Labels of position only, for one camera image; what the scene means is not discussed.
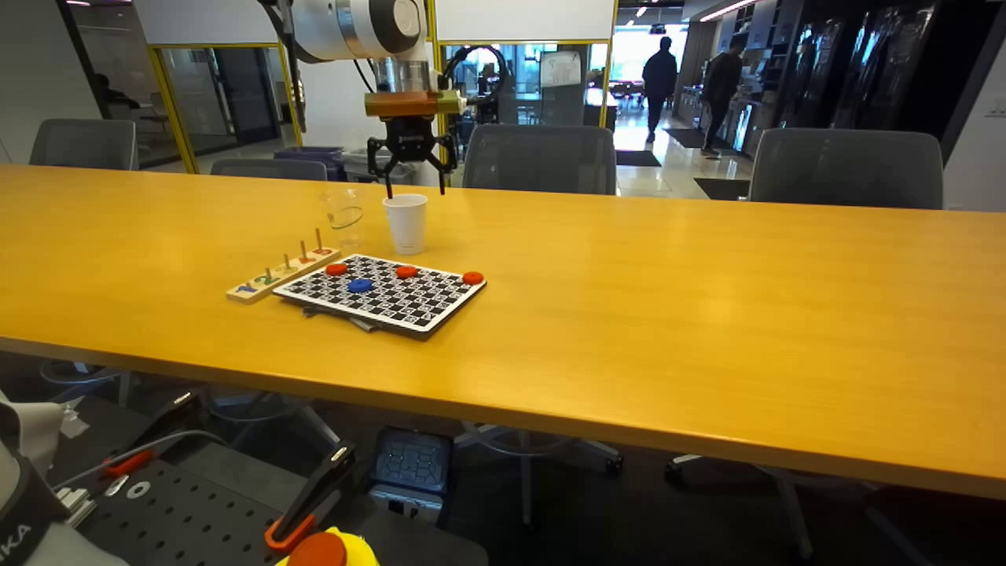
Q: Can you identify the grey chair far left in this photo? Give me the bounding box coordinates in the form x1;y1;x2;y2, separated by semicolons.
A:
28;119;137;169

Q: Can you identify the grey chair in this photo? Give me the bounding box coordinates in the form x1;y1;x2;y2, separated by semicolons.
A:
463;121;615;196
748;128;944;208
28;119;137;169

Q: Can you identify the wooden number peg board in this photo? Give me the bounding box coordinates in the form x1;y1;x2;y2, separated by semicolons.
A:
227;236;337;302

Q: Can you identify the checkered calibration board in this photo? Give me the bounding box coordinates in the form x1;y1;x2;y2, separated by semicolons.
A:
277;254;487;334

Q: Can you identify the grey chair far right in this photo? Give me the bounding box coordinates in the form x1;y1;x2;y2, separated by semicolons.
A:
748;128;944;208

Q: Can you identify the orange handled tool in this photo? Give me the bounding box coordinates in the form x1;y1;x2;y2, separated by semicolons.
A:
264;445;352;557

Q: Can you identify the wrist camera yellow mount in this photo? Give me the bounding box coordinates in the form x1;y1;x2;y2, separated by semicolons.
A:
364;92;463;119

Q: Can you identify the yellow emergency stop button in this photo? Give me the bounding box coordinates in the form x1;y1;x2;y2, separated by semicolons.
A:
277;528;380;566

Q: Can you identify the grey chair centre back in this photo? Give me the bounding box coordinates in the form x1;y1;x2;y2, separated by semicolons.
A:
463;121;615;196

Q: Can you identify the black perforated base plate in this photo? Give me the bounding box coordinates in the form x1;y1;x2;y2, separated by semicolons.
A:
62;450;309;566

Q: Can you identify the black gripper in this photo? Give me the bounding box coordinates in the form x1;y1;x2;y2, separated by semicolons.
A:
368;117;457;199

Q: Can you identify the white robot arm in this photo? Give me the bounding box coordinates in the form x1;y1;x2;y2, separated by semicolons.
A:
257;0;460;191

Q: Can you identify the white paper cup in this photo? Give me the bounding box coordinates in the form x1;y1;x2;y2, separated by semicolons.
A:
383;196;428;254

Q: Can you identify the orange ring board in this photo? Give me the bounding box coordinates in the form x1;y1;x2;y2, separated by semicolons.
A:
324;265;350;276
396;265;417;280

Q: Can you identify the clear plastic cup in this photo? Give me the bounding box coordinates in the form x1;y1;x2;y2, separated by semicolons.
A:
327;187;364;244

